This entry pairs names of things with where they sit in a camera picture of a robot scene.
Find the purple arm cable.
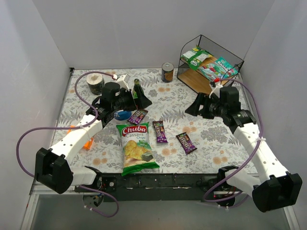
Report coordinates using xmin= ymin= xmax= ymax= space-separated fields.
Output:
xmin=202 ymin=77 xmax=265 ymax=208
xmin=18 ymin=71 xmax=119 ymax=218

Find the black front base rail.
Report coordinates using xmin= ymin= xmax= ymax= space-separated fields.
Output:
xmin=74 ymin=172 xmax=247 ymax=203

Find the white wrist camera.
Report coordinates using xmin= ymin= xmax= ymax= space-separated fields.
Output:
xmin=209 ymin=79 xmax=223 ymax=98
xmin=112 ymin=74 xmax=130 ymax=91

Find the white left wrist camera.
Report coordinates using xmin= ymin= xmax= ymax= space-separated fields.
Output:
xmin=112 ymin=74 xmax=130 ymax=91

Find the orange smiley snack box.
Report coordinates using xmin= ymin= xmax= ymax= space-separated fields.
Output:
xmin=67 ymin=126 xmax=94 ymax=150

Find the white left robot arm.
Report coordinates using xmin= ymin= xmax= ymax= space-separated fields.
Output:
xmin=34 ymin=82 xmax=159 ymax=194

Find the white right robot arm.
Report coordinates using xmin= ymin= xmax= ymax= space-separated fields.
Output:
xmin=185 ymin=86 xmax=302 ymax=212

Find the purple m&m bag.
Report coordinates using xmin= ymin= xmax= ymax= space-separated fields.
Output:
xmin=153 ymin=121 xmax=168 ymax=144
xmin=176 ymin=132 xmax=197 ymax=155
xmin=128 ymin=109 xmax=148 ymax=125

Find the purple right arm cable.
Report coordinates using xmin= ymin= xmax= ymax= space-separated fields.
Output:
xmin=202 ymin=77 xmax=265 ymax=208

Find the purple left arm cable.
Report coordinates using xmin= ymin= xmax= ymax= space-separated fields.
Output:
xmin=18 ymin=71 xmax=119 ymax=218

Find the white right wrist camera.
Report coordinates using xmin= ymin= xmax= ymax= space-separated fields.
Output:
xmin=209 ymin=79 xmax=223 ymax=98

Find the black wire wooden shelf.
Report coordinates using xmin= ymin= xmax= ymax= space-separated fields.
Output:
xmin=177 ymin=34 xmax=244 ymax=94

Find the teal Fox's candy bag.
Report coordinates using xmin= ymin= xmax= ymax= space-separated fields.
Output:
xmin=198 ymin=57 xmax=238 ymax=81

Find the purple M&M bag front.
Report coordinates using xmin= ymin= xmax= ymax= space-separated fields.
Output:
xmin=176 ymin=132 xmax=197 ymax=155

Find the dark tin can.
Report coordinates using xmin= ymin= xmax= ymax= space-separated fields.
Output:
xmin=162 ymin=62 xmax=174 ymax=82

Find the purple M&M bag near chips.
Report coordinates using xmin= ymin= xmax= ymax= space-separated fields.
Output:
xmin=128 ymin=109 xmax=148 ymax=125

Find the green Chuba chips bag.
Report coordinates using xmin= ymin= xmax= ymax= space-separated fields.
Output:
xmin=117 ymin=122 xmax=159 ymax=176

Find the green glass bottle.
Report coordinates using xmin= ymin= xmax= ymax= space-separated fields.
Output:
xmin=132 ymin=79 xmax=142 ymax=109

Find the green candy bag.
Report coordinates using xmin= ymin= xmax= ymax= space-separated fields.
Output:
xmin=180 ymin=46 xmax=212 ymax=70

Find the purple M&M bag centre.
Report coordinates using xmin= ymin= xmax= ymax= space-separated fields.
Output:
xmin=153 ymin=121 xmax=168 ymax=144

